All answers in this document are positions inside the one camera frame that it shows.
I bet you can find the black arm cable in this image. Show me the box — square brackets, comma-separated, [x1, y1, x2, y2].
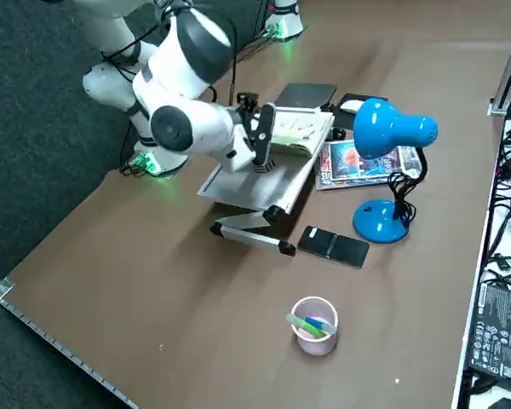
[101, 0, 239, 107]

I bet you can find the black base cable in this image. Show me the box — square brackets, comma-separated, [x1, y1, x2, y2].
[118, 114, 151, 177]
[237, 24, 282, 61]

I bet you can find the aluminium table edge rail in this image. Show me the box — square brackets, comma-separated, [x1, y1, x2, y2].
[0, 272, 140, 409]

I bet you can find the white folding reading stand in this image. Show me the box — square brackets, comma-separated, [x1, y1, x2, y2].
[197, 106, 337, 257]

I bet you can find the pink mesh pen cup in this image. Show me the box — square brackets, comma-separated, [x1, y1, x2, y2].
[290, 297, 340, 357]

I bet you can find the green highlighter pen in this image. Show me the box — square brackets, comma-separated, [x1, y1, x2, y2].
[285, 314, 337, 340]

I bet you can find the black mouse pad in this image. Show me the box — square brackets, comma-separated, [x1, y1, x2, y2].
[332, 92, 387, 131]

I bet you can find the grey closed laptop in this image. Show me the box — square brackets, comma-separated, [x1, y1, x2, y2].
[275, 83, 339, 113]

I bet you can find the black bundled lamp cable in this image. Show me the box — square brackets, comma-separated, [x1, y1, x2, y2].
[386, 170, 418, 228]

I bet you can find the white computer mouse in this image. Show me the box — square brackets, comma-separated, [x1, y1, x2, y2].
[339, 100, 370, 115]

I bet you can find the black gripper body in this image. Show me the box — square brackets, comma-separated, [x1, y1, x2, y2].
[227, 106, 256, 150]

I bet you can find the green-covered paperback book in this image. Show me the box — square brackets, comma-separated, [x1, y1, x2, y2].
[270, 107, 336, 162]

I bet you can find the black labelled power adapter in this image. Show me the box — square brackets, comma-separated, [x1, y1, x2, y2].
[466, 280, 511, 383]

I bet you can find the black loose cable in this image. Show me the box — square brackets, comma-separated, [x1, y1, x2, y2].
[487, 182, 511, 274]

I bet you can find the comic magazine with pale cover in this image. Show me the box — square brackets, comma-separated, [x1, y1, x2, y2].
[314, 143, 425, 192]

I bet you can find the black folding phone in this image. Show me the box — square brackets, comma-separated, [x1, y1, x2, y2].
[296, 225, 370, 270]

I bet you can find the aluminium camera post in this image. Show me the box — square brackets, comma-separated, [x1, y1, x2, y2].
[488, 0, 511, 117]

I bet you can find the blue desk lamp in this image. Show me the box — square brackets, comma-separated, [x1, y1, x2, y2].
[351, 96, 439, 245]

